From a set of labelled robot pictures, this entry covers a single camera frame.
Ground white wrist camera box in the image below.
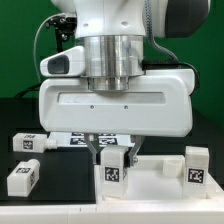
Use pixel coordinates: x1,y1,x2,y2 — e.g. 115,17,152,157
40,46,86,77

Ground white square tabletop tray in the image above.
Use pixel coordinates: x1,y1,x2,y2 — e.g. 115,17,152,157
94,155,218,203

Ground grey camera cable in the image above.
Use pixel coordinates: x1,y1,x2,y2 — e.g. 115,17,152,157
32,13,64,84

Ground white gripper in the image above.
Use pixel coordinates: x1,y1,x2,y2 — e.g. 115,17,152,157
39,69,195,167

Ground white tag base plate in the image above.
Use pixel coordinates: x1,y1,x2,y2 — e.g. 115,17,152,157
49,132,133,147

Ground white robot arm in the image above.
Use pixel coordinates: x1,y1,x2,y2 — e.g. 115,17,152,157
39,0,211,163

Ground black base cables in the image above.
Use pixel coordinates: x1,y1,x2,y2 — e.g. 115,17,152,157
14,84,42,100

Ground black camera stand pole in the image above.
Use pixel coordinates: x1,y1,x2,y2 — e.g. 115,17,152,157
55,26,70,53

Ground black camera on stand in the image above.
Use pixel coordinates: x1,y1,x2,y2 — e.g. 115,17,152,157
45,14,77,35

